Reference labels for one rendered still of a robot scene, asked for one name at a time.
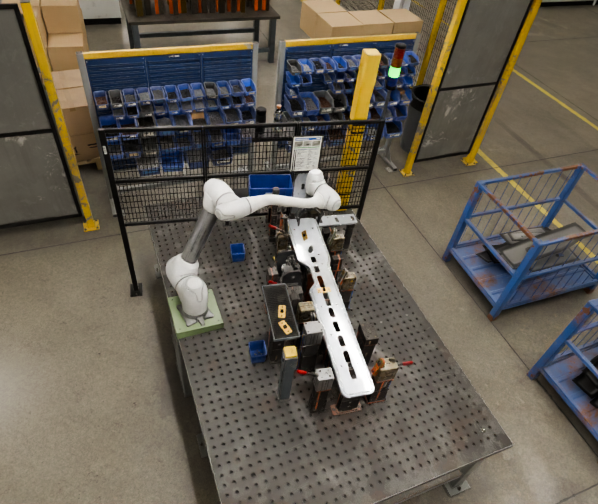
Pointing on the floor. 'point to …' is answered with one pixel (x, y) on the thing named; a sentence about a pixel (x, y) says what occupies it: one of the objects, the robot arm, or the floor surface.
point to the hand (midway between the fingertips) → (308, 222)
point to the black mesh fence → (224, 166)
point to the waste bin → (414, 115)
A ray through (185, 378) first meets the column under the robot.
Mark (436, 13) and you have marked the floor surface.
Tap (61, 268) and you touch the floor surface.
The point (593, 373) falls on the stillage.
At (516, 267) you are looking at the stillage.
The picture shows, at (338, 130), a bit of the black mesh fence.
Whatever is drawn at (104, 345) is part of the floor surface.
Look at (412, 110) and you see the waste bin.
